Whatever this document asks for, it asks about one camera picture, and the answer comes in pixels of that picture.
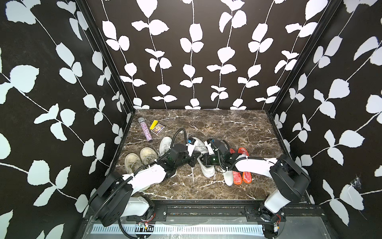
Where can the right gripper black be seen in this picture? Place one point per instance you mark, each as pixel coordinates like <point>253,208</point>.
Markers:
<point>207,161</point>

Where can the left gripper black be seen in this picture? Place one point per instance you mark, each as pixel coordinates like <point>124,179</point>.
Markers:
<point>192,159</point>

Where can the white sneaker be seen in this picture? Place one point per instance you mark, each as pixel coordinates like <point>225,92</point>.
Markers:
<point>207,169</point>
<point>165,145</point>

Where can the white grey insole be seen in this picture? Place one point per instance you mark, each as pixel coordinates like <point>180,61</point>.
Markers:
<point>228,178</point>

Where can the red orange insole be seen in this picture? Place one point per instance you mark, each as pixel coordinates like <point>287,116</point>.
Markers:
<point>237,178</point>

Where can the beige sneaker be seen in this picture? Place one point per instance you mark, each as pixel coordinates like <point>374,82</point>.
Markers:
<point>132,163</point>
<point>148,155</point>

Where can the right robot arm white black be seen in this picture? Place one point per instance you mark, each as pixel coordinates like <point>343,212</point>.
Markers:
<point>290,179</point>

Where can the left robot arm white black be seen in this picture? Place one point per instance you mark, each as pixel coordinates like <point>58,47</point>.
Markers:
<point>110,200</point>

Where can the small purple card box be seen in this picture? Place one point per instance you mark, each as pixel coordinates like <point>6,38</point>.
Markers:
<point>158,128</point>

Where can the yellow wedge block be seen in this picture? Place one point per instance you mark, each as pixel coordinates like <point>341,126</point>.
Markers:
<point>154,123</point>

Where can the purple glitter tube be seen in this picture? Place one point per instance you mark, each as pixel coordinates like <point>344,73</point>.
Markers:
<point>145,129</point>

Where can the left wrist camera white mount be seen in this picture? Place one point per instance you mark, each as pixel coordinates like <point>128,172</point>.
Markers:
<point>191,146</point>

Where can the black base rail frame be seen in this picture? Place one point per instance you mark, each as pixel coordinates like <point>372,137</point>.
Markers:
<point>248,209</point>

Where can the white slotted cable duct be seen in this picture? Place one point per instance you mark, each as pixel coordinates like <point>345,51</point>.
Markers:
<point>162,229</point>

